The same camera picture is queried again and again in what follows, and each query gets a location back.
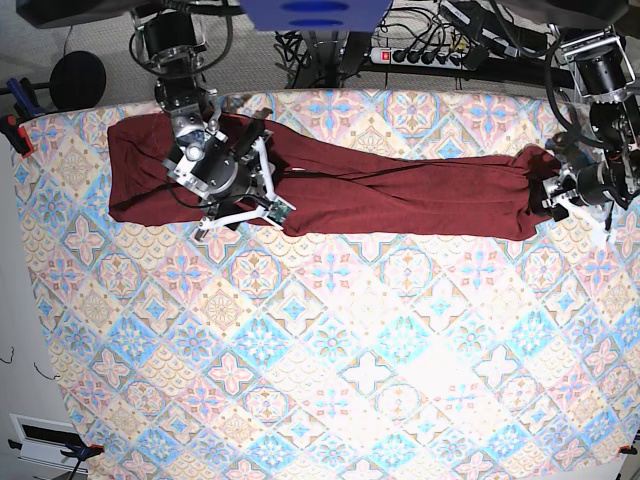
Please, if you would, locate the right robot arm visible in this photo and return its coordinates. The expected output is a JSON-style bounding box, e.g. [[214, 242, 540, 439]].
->
[[16, 1, 295, 240]]

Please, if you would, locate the black round stool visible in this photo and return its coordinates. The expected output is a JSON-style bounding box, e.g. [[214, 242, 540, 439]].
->
[[49, 51, 106, 111]]

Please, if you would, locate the orange black clamp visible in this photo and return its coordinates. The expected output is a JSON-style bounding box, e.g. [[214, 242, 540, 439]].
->
[[0, 115, 33, 158], [8, 440, 104, 462]]

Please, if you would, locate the dark red t-shirt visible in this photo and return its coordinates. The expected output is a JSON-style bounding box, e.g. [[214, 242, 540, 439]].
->
[[108, 113, 560, 241]]

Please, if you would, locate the orange clamp lower right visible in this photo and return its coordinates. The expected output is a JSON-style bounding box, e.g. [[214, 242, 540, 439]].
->
[[618, 445, 638, 455]]

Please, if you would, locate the patterned tablecloth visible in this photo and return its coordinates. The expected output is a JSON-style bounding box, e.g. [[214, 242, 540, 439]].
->
[[12, 104, 639, 479]]

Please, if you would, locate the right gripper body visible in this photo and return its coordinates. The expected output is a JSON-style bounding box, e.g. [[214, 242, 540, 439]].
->
[[163, 132, 296, 241]]

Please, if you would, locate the orange black clamp lower left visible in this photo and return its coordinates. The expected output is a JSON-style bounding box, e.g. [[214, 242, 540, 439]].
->
[[8, 440, 104, 462]]

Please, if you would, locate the orange black clamp upper left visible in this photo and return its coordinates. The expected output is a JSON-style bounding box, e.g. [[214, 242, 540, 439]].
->
[[0, 115, 33, 158]]

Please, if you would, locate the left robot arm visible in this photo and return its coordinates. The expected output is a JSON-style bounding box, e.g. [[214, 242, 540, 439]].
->
[[491, 1, 639, 245]]

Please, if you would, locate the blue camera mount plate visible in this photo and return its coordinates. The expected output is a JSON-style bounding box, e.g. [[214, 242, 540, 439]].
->
[[239, 0, 392, 32]]

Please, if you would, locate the white floor box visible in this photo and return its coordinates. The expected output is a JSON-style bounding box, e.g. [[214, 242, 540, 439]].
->
[[10, 414, 82, 472]]

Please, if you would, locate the white power strip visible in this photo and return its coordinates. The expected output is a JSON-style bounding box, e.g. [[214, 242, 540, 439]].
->
[[369, 47, 466, 70]]

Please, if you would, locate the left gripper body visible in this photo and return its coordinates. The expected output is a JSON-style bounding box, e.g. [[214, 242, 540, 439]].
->
[[540, 162, 639, 243]]

